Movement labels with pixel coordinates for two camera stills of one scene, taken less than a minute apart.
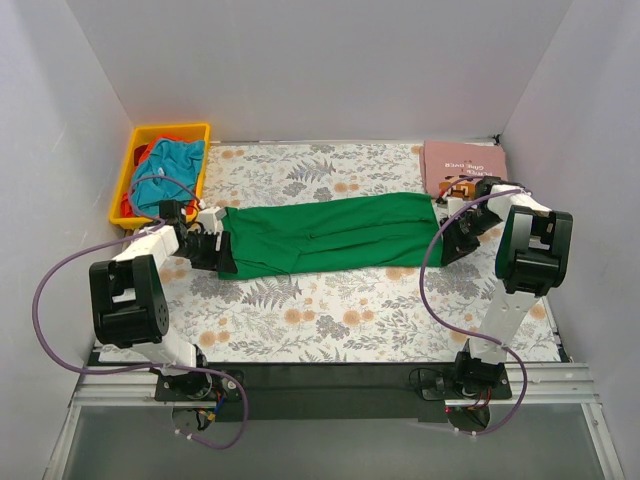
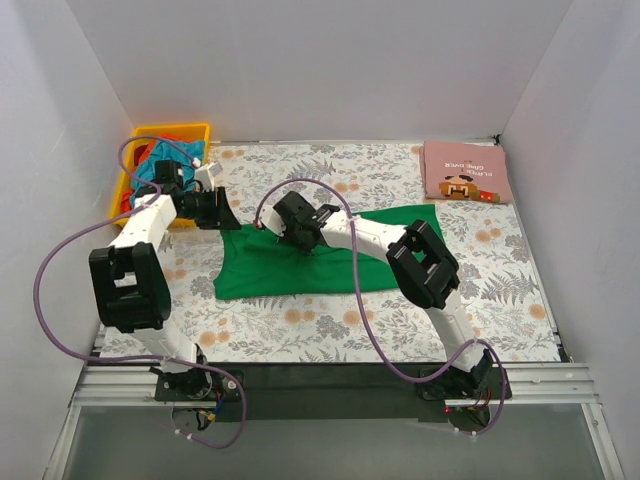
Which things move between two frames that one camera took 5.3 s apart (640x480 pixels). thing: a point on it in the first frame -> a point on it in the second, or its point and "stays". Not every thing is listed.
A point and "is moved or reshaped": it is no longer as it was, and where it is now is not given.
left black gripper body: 211,251 -> 220,208
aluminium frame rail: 533,385 stays
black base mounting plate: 319,391 stays
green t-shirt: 331,234 is moved or reshaped
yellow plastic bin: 140,136 stays
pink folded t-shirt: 442,163 stays
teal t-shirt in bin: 176,159 stays
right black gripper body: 458,235 -> 298,238
